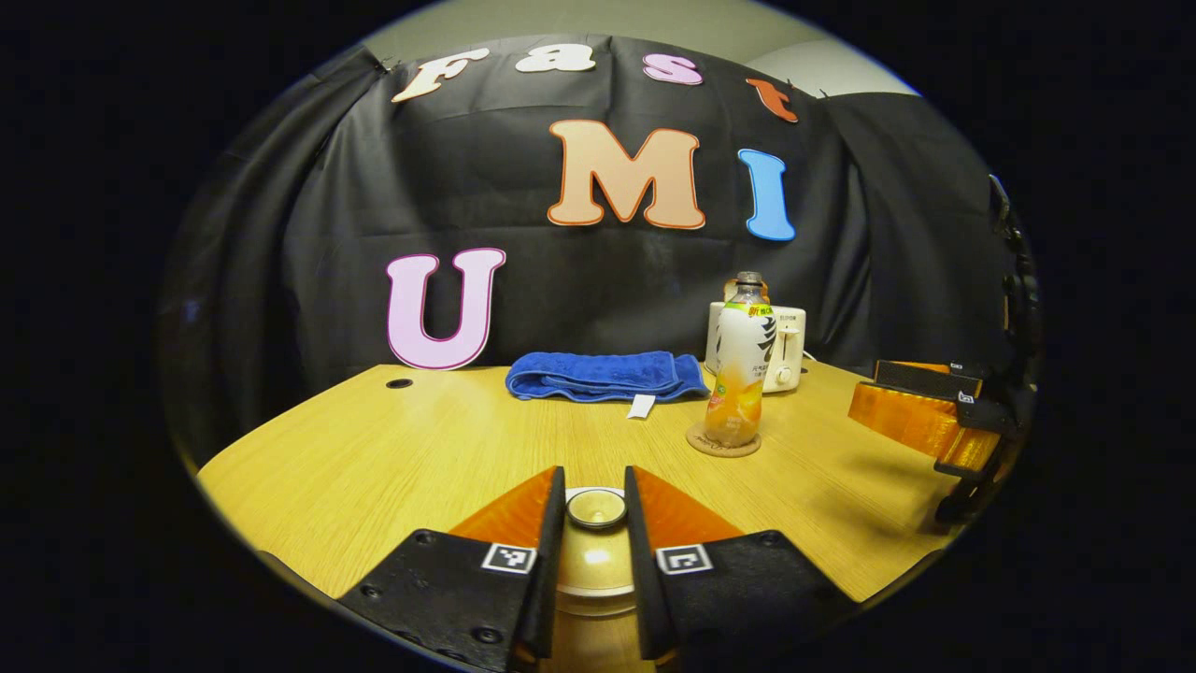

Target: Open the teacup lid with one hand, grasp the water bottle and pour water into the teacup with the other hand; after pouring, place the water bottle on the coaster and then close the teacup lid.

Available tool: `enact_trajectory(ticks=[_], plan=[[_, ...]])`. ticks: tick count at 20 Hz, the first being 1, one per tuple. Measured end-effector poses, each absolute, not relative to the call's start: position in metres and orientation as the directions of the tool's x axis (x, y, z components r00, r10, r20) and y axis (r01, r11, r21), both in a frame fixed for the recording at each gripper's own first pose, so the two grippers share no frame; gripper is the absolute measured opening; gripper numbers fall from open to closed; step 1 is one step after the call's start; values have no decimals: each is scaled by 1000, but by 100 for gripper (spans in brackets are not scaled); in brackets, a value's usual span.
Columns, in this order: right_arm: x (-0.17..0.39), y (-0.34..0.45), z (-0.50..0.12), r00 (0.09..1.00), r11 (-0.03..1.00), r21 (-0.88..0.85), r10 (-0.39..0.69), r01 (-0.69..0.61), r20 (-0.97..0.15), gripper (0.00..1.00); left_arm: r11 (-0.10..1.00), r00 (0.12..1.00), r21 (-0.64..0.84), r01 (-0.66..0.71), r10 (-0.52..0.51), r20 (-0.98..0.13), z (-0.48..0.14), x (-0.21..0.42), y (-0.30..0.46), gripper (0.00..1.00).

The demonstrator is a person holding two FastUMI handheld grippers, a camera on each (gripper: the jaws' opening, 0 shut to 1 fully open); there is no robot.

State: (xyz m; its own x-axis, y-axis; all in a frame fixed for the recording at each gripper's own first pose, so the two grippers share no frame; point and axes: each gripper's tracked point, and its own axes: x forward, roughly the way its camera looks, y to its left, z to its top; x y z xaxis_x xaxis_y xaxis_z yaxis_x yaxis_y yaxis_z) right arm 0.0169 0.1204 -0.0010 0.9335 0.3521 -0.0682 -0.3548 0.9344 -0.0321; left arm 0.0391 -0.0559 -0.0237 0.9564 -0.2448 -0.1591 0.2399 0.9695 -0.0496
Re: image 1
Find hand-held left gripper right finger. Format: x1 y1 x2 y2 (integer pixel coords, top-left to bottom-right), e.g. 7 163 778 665
623 465 861 663

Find black backdrop cloth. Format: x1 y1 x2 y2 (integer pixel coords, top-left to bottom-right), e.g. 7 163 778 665
159 36 1038 468

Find cream toaster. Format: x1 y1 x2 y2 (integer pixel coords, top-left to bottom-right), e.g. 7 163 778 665
705 301 807 394

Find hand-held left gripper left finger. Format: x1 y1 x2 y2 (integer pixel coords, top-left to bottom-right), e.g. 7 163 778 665
336 465 567 673

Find round cork coaster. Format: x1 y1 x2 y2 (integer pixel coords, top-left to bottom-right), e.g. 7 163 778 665
686 422 762 459

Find plastic water bottle orange label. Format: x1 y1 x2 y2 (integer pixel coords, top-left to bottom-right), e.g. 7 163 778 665
703 271 778 448

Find folded blue towel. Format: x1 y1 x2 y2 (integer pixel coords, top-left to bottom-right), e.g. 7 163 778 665
505 351 711 419

